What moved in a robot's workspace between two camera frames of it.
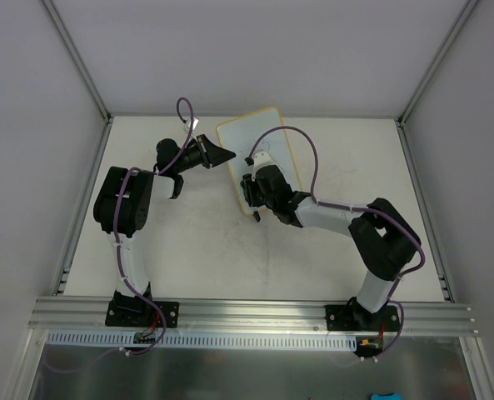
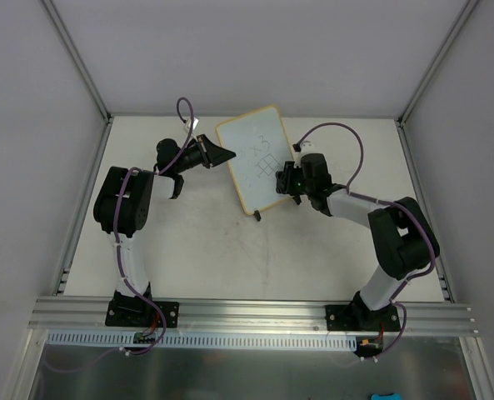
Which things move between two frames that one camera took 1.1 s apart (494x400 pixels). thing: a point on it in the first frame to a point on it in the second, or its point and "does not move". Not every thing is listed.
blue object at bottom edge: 395,396 does not move
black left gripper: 205,151 does not move
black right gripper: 249,190 to 286,180
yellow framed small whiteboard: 238,136 does not move
